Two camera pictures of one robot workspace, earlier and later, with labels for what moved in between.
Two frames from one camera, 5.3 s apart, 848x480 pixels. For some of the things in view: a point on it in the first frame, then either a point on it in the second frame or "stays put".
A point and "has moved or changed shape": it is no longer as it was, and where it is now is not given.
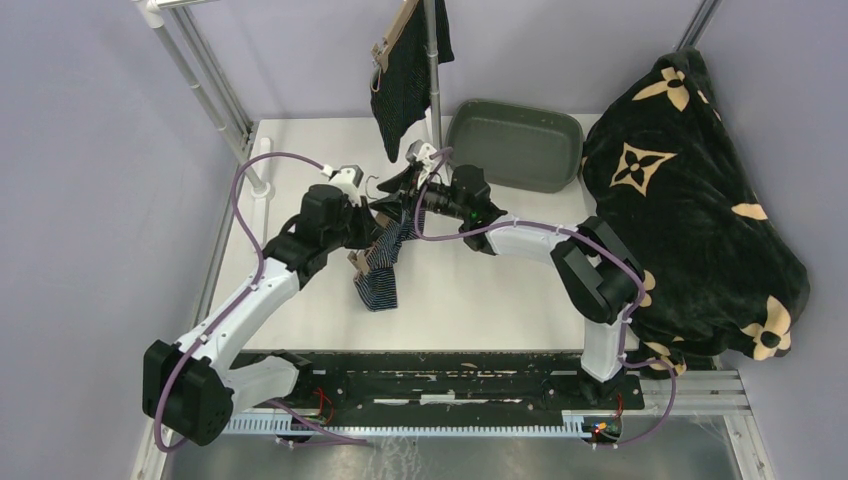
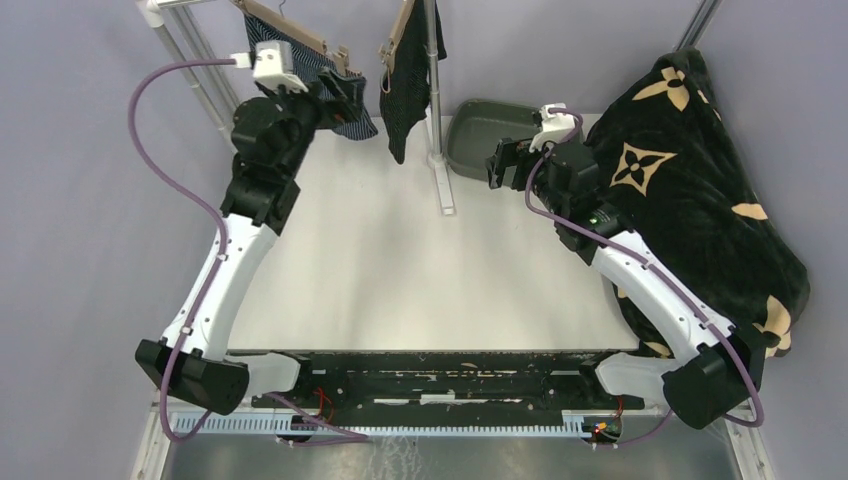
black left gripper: x=370 y=230 → x=348 y=98
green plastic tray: x=516 y=146 stays put
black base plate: x=515 y=383 stays put
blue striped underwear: x=377 y=285 → x=308 y=62
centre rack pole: x=430 y=9 stays put
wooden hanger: x=364 y=258 → x=339 y=55
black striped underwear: x=402 y=92 stays put
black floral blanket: x=669 y=178 stays put
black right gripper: x=398 y=203 → x=512 y=152
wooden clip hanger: x=380 y=51 has moved or changed shape
